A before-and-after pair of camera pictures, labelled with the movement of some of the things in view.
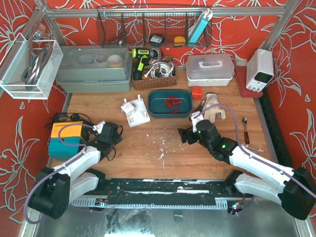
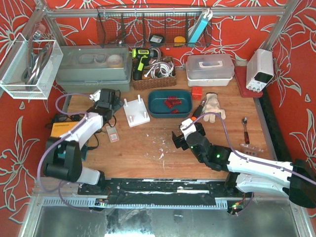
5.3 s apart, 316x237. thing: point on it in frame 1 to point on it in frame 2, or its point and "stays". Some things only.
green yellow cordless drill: x=142 y=56 stays
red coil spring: x=172 y=100 stays
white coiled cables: x=160 y=69 stays
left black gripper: x=108 y=144 to x=114 y=103
